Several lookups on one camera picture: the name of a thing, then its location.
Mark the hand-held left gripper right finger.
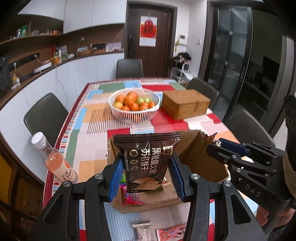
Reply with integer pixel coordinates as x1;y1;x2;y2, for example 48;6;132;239
169;154;269;241

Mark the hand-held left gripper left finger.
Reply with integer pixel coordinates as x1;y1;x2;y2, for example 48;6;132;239
28;153;126;241

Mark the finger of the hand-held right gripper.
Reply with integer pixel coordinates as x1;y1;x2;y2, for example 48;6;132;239
215;138;278;159
206;144;277;177

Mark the brown paper-look snack packet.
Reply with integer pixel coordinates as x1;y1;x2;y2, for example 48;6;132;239
202;133;219;145

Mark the pink candy packet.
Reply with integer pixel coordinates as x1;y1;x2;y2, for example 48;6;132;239
122;192;145;206

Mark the brown cardboard box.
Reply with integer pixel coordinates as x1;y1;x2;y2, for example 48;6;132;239
106;130;232;214

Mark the dark brown biscuit packet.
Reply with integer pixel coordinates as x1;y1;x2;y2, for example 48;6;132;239
113;132;181;194

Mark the person's right hand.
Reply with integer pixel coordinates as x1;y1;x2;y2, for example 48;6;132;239
256;204;290;227

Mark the dark grey dining chair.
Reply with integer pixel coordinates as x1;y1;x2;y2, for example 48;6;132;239
225;108;275;149
116;59;144;79
23;93;69;142
186;77;219;109

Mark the long pink snack packet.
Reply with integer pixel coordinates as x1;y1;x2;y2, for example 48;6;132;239
155;224;187;241

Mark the colourful checked tablecloth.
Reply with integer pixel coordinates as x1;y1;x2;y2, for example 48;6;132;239
43;77;259;241

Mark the small white snack packet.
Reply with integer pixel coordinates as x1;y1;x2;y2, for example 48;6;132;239
132;222;153;241

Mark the woven lidded basket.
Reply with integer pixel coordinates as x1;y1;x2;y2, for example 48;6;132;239
161;89;211;120

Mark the pink drink bottle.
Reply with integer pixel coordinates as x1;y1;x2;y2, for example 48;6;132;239
31;132;78;183

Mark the white slatted fruit basket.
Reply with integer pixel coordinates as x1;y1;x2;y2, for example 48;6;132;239
108;89;161;122

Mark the pile of orange fruits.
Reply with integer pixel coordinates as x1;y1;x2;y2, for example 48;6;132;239
114;91;156;111

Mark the white cart with bags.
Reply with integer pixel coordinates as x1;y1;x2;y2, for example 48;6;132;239
173;53;192;81

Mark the black glass door cabinet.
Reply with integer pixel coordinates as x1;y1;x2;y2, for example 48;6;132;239
208;6;252;93

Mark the dark brown door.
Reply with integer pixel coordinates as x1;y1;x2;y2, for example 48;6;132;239
126;1;178;78

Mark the black water dispenser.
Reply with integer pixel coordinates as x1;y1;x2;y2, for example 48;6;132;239
0;56;12;91

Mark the white upper cabinet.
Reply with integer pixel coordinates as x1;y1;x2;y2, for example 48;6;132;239
17;0;127;34

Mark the red and white wall calendar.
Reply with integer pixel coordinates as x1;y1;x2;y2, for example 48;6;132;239
139;16;158;47

